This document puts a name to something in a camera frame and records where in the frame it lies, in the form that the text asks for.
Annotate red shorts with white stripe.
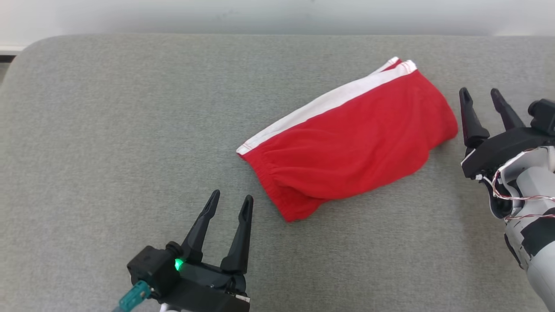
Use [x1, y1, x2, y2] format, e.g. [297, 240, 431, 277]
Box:
[236, 56, 459, 223]

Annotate thin red white wires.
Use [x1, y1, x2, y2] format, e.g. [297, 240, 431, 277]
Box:
[480, 149, 555, 222]

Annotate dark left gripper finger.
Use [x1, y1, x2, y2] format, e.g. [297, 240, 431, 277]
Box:
[180, 190, 221, 263]
[220, 195, 254, 274]

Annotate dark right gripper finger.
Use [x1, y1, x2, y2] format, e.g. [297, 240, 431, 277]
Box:
[459, 88, 490, 148]
[491, 88, 525, 130]

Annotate teal plug camera cable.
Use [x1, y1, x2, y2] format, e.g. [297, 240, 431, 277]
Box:
[113, 280, 152, 312]

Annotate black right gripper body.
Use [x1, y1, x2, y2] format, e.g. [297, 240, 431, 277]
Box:
[461, 127, 555, 179]

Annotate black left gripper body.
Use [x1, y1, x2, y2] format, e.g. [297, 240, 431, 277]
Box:
[163, 260, 251, 312]

